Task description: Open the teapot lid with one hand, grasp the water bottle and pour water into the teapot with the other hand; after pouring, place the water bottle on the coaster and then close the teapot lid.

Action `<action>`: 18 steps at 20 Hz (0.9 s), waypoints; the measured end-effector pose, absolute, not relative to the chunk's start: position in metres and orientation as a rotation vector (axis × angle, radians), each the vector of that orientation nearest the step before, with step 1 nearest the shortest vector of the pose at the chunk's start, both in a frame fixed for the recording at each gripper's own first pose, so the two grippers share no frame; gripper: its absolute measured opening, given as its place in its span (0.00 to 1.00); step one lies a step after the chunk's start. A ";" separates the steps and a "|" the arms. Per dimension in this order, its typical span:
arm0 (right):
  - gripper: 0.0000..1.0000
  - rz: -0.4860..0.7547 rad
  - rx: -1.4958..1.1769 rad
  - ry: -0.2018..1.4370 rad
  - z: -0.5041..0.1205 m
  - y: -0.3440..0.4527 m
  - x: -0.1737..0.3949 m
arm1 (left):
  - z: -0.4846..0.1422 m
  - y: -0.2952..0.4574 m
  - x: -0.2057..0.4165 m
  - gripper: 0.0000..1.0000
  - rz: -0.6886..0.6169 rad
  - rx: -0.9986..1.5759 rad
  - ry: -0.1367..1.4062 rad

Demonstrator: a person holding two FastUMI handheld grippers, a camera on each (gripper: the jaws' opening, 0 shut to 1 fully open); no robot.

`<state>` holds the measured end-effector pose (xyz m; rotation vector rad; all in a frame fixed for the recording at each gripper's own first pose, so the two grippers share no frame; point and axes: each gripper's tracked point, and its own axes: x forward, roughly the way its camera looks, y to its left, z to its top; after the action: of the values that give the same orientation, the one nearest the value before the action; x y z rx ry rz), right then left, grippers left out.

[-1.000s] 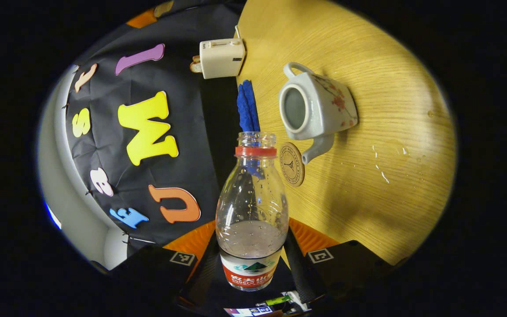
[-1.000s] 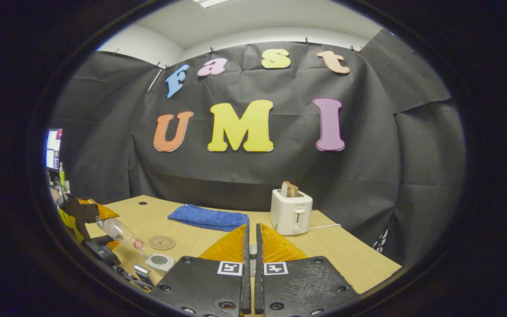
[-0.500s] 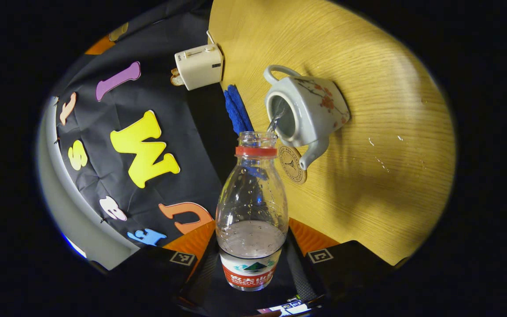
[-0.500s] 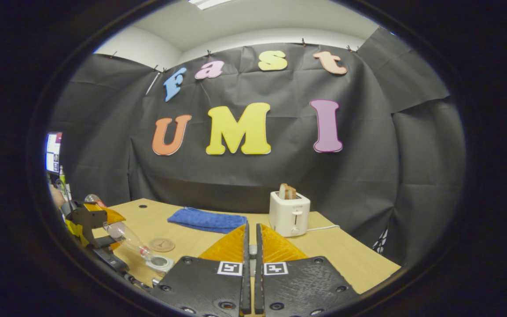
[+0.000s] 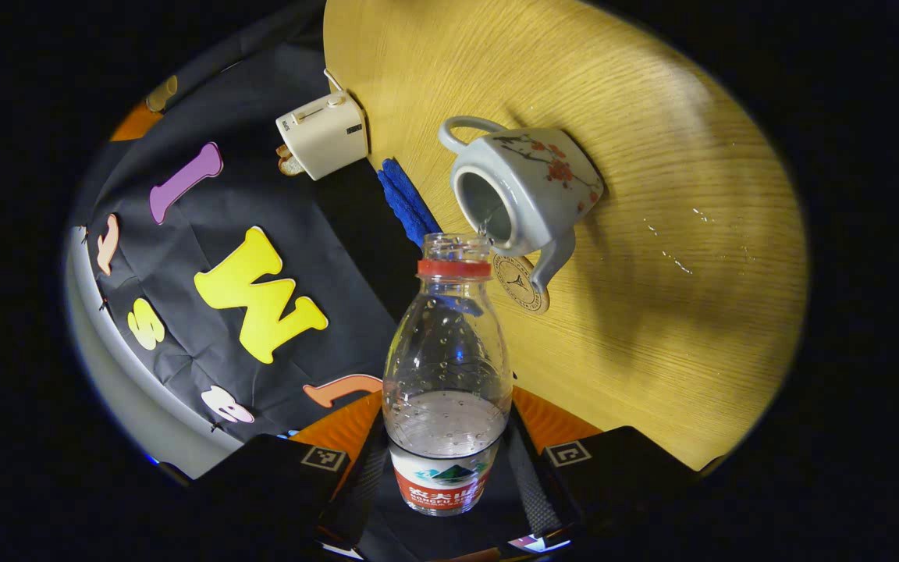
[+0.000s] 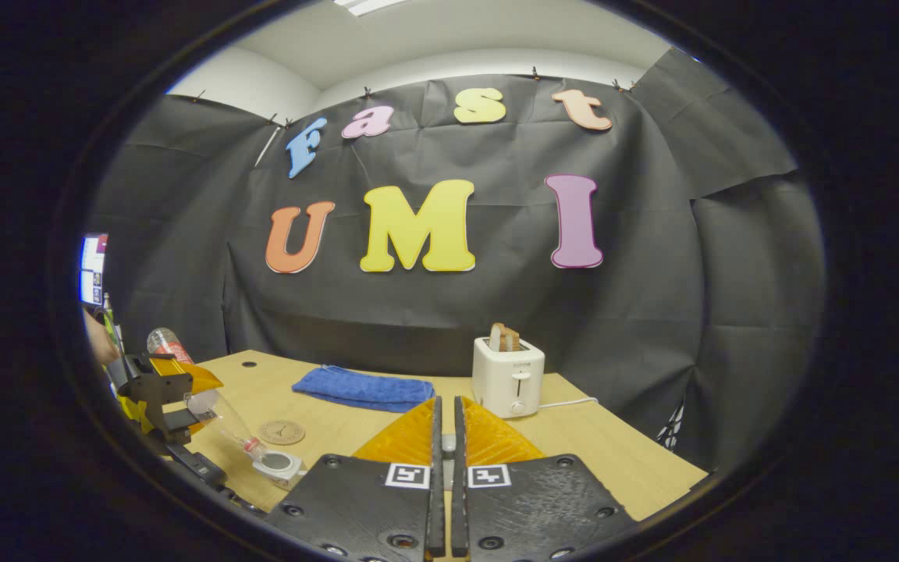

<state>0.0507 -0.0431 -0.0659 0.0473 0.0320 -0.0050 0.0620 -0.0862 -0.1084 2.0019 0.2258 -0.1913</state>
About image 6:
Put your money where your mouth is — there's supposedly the white toaster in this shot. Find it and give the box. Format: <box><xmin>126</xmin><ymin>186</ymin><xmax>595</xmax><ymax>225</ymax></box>
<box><xmin>471</xmin><ymin>337</ymin><xmax>545</xmax><ymax>419</ymax></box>

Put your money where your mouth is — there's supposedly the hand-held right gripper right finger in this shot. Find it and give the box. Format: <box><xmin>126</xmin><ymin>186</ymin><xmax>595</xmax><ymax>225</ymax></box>
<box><xmin>451</xmin><ymin>394</ymin><xmax>638</xmax><ymax>562</ymax></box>

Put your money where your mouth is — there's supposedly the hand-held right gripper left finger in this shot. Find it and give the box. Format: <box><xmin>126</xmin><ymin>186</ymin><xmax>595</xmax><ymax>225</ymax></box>
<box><xmin>262</xmin><ymin>396</ymin><xmax>447</xmax><ymax>562</ymax></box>

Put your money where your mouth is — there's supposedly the computer monitor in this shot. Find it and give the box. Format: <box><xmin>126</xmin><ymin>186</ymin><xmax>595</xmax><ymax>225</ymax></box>
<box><xmin>79</xmin><ymin>233</ymin><xmax>109</xmax><ymax>307</ymax></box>

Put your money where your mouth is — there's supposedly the blue folded towel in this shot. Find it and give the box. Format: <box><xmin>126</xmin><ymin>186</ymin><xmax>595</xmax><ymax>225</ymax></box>
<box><xmin>291</xmin><ymin>365</ymin><xmax>436</xmax><ymax>414</ymax></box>

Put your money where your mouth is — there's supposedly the round brown coaster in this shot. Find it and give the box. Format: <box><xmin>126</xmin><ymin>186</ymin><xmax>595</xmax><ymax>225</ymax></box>
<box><xmin>258</xmin><ymin>420</ymin><xmax>307</xmax><ymax>446</ymax></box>

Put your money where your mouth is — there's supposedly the ceiling light panel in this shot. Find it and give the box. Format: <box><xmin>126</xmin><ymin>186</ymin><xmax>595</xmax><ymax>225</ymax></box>
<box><xmin>332</xmin><ymin>0</ymin><xmax>407</xmax><ymax>16</ymax></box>

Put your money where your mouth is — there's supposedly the green drink bottle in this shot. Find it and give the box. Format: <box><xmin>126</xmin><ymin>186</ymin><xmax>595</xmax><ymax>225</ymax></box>
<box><xmin>103</xmin><ymin>293</ymin><xmax>124</xmax><ymax>356</ymax></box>

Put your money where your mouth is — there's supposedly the clear plastic water bottle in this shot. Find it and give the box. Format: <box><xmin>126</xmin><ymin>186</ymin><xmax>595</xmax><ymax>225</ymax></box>
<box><xmin>145</xmin><ymin>327</ymin><xmax>267</xmax><ymax>463</ymax></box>

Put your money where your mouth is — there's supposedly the black backdrop cloth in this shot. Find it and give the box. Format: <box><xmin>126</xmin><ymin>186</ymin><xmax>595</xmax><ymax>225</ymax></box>
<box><xmin>83</xmin><ymin>47</ymin><xmax>825</xmax><ymax>473</ymax></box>

